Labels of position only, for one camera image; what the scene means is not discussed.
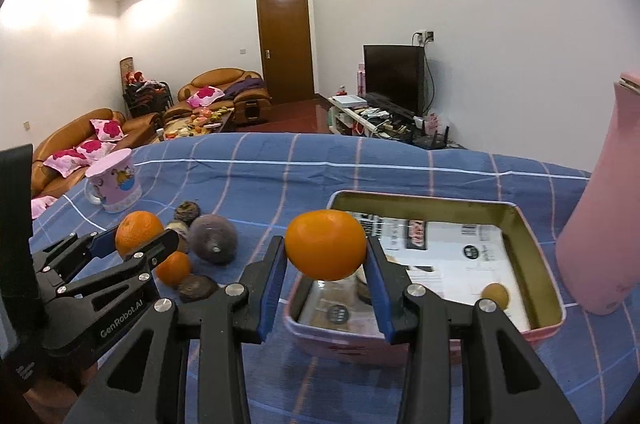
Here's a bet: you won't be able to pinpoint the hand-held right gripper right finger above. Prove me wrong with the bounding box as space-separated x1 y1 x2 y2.
364 236 583 424

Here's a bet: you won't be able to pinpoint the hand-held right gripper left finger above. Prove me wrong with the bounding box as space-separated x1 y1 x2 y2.
64 234 289 424

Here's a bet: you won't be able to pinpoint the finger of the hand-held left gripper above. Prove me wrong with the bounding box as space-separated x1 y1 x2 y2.
37 230 180 340
31 229 123 292

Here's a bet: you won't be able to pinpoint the small tan longan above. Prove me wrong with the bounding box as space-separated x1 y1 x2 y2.
165 220 191 255
481 282 511 311

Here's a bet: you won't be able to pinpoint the small orange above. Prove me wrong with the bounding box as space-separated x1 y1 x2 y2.
154 250 193 288

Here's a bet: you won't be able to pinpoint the medium orange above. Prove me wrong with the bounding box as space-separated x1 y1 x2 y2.
114 210 166 261

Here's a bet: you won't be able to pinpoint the dark purple round fruit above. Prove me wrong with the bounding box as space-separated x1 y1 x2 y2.
188 214 239 266

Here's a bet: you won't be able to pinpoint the large orange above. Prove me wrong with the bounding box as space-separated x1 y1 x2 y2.
284 209 368 281

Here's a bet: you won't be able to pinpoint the pink tin tray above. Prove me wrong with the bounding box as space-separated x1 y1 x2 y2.
282 190 567 367

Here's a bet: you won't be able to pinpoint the dark brown wrinkled fruit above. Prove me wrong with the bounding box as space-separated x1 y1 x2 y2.
172 200 202 227

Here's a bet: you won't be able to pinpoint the brown flat fruit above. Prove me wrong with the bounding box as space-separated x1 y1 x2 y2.
177 274 220 304

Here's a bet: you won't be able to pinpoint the pink cartoon mug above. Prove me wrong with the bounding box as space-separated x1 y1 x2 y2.
84 147 143 215

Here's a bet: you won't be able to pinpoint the pink floral pillow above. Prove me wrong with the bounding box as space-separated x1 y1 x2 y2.
89 119 126 143
44 149 91 178
75 139 117 165
186 86 225 109

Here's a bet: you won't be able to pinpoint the printed paper sheet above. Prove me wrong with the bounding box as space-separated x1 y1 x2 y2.
297 209 532 337

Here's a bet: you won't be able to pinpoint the brown leather sofa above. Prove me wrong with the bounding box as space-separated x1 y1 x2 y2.
31 106 161 200

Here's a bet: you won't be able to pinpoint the blue plaid blanket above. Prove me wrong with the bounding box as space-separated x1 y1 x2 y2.
27 131 640 424

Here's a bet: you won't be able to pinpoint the cluttered coffee table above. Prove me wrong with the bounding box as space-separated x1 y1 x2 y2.
157 104 236 142

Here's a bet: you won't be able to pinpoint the black rack with clothes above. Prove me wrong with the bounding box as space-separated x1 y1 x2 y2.
122 79 175 120

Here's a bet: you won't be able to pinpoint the black router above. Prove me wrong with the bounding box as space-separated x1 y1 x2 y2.
415 126 451 151

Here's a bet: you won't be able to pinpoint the brown leather armchair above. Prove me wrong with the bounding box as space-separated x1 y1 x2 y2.
162 68 273 127

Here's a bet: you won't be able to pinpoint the purple cloth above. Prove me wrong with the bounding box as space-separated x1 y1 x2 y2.
223 76 264 100

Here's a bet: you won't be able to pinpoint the white television stand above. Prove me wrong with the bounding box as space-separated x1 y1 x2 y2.
327 94 416 140

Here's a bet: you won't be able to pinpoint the black television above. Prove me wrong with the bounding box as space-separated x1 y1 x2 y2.
363 44 426 117

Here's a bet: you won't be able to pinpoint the pink thermos bottle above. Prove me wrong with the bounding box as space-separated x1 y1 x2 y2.
555 71 640 316

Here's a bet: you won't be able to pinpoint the brown wooden door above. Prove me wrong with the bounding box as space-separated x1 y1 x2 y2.
255 0 317 106

